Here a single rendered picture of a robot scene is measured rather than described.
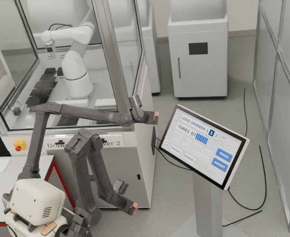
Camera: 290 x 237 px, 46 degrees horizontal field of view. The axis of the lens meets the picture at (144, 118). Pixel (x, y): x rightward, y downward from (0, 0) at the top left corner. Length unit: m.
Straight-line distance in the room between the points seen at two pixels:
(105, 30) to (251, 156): 2.06
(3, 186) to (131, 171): 0.93
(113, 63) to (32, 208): 0.97
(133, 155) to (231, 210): 1.01
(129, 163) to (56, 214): 1.10
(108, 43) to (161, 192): 1.64
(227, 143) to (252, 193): 1.30
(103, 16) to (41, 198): 1.01
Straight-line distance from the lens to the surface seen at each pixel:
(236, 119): 3.90
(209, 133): 2.00
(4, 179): 2.70
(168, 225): 2.99
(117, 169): 2.70
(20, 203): 1.65
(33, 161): 1.83
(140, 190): 2.86
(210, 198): 2.35
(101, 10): 1.95
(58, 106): 1.78
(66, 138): 2.54
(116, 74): 2.12
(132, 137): 2.43
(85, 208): 1.55
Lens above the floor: 2.49
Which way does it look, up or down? 39 degrees down
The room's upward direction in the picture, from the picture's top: 10 degrees counter-clockwise
